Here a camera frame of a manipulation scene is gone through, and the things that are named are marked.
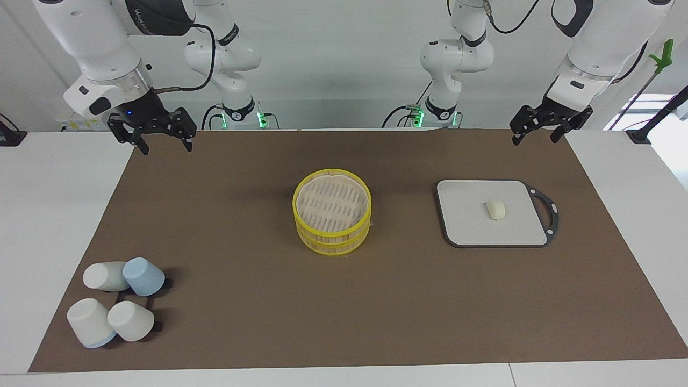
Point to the black cup rack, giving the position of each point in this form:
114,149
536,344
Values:
167,282

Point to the black stand with clamp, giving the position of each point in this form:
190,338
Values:
639,135

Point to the black table clamp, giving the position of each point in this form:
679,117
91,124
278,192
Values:
11,138

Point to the green tipped grabber pole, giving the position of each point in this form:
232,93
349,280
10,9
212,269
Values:
665,56

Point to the white cutting board grey rim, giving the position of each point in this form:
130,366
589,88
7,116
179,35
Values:
473,220

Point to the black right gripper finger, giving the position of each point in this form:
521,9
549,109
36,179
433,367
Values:
143,144
188,143

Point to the yellow steamer tier with liner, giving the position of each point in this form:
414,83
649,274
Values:
322,234

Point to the brown table mat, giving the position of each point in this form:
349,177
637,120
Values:
269,301

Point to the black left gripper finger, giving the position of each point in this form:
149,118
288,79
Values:
517,138
558,134

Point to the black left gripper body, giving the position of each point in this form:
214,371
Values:
545,115

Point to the white plastic cup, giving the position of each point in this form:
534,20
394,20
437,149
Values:
102,276
130,321

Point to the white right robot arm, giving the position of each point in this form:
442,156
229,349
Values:
102,48

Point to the white perforated steamer liner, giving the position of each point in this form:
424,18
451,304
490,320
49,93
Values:
332,203

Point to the yellow bamboo steamer tier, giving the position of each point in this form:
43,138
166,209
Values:
330,248

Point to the white cup with blue rim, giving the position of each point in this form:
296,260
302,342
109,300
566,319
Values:
88,321

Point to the white power strip box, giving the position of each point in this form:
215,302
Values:
75,124

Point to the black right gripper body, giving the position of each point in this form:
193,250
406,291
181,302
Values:
148,115

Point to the light blue plastic cup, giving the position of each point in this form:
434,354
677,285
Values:
144,276

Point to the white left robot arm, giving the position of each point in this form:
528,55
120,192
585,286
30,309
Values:
602,48

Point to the white steamed bun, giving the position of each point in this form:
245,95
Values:
495,210

